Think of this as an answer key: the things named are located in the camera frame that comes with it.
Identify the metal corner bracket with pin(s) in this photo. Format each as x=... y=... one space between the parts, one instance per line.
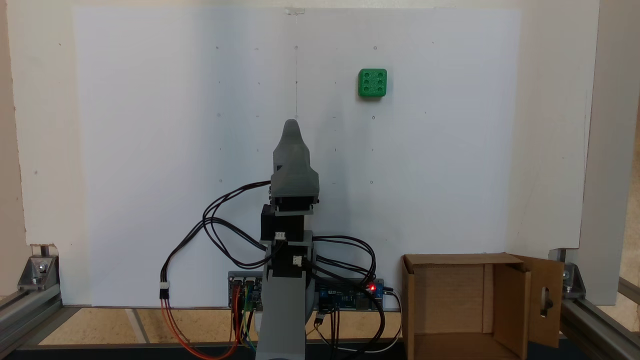
x=575 y=282
x=37 y=272

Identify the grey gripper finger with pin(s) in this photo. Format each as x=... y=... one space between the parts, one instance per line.
x=295 y=170

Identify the aluminium frame rail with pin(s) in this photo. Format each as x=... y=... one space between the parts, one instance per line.
x=25 y=315
x=600 y=325

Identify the clear tape piece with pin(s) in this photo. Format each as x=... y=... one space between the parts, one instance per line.
x=295 y=10

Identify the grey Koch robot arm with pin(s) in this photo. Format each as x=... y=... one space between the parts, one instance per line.
x=282 y=320

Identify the green die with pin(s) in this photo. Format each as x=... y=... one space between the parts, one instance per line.
x=372 y=83

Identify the white paper sheet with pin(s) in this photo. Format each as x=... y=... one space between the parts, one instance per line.
x=150 y=150

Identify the brown cardboard box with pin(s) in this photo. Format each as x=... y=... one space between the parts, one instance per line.
x=450 y=310

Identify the blue circuit board red LED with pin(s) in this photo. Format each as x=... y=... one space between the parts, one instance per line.
x=345 y=300

